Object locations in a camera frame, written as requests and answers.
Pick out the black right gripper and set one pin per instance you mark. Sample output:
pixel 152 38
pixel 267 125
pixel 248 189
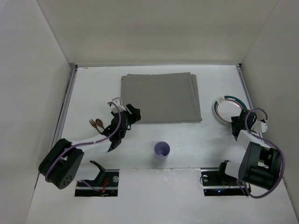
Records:
pixel 237 123

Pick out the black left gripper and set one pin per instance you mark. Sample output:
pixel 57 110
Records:
pixel 127 115

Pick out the white plate green rim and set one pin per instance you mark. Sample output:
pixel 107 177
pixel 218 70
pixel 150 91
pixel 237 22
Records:
pixel 226 107

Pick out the brown wooden spoon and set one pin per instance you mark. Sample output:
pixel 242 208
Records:
pixel 99 123

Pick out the grey cloth placemat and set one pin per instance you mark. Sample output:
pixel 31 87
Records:
pixel 163 98

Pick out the purple plastic cup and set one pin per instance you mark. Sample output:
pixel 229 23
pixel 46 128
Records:
pixel 162 150

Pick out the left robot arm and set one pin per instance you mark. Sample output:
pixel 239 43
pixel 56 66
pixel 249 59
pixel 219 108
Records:
pixel 61 164

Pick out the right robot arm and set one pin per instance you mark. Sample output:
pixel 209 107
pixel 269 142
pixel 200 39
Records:
pixel 262 164

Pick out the brown wooden fork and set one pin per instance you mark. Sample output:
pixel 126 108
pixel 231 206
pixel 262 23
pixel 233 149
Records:
pixel 93 124

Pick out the white front cover board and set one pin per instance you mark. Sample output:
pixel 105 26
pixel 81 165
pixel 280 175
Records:
pixel 154 196

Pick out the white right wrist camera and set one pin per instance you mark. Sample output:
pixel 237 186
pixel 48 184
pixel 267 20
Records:
pixel 260 126

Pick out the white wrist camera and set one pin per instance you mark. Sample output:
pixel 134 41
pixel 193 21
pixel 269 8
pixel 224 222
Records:
pixel 260 126
pixel 118 103

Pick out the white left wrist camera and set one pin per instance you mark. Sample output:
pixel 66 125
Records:
pixel 118 103

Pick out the right aluminium table rail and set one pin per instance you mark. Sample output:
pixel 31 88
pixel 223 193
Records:
pixel 239 70

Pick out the aluminium table rail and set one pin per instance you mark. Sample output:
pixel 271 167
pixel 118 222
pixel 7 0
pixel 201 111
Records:
pixel 65 104
pixel 239 70

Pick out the left aluminium table rail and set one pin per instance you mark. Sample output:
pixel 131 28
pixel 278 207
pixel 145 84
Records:
pixel 65 104

